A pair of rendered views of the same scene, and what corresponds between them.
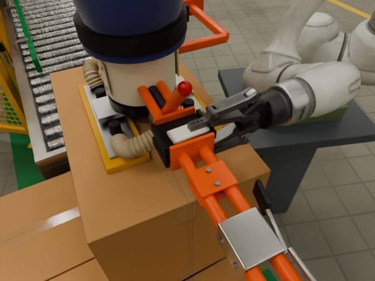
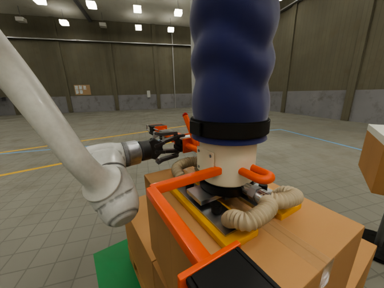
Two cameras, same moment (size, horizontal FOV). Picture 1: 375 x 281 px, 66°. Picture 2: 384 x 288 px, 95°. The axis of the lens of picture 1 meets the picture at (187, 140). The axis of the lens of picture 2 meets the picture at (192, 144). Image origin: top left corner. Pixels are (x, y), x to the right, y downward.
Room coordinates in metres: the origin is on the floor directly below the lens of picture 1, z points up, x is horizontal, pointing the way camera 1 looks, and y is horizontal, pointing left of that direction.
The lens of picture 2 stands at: (1.09, -0.05, 1.33)
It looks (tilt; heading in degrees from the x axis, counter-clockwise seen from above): 16 degrees down; 174
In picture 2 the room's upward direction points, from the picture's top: 1 degrees counter-clockwise
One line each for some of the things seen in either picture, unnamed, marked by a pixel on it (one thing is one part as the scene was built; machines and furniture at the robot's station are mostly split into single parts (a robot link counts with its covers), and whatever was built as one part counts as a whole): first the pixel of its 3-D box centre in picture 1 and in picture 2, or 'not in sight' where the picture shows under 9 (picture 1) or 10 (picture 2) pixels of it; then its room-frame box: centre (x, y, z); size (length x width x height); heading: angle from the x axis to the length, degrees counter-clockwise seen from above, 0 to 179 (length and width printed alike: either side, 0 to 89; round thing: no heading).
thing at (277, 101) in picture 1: (258, 113); (150, 149); (0.43, -0.14, 1.12); 0.09 x 0.07 x 0.08; 118
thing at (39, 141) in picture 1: (17, 49); not in sight; (1.78, 1.14, 0.50); 2.31 x 0.05 x 0.19; 28
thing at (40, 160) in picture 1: (119, 135); not in sight; (0.90, 0.30, 0.58); 0.70 x 0.03 x 0.06; 118
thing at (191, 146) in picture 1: (183, 137); (187, 142); (0.37, 0.01, 1.12); 0.10 x 0.08 x 0.06; 115
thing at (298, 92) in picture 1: (286, 102); (131, 153); (0.47, -0.20, 1.12); 0.09 x 0.06 x 0.09; 28
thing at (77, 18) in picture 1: (133, 19); (227, 123); (0.59, 0.11, 1.24); 0.23 x 0.23 x 0.04
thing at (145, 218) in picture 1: (148, 161); (224, 240); (0.58, 0.12, 0.80); 0.60 x 0.40 x 0.40; 24
